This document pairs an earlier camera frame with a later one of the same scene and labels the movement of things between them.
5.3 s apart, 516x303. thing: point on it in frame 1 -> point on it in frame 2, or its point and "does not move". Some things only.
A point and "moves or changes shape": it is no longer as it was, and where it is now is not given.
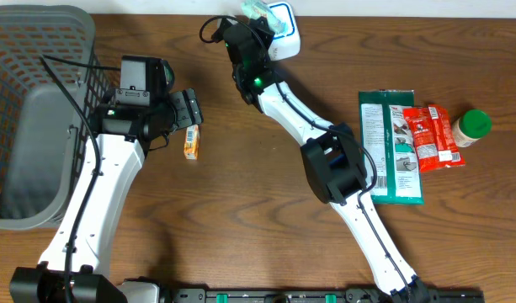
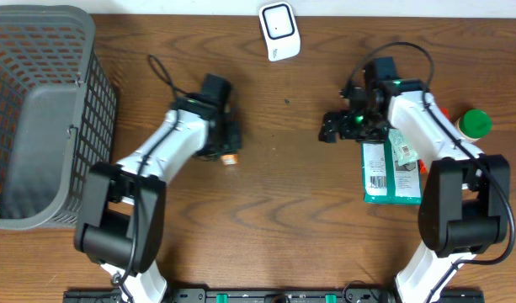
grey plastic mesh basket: x=48 y=84 does not move
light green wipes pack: x=256 y=9 -> x=404 y=152
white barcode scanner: x=289 y=44 does not move
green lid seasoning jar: x=472 y=125 does not move
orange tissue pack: x=191 y=149 moves or changes shape
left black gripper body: x=188 y=111 -> x=227 y=141
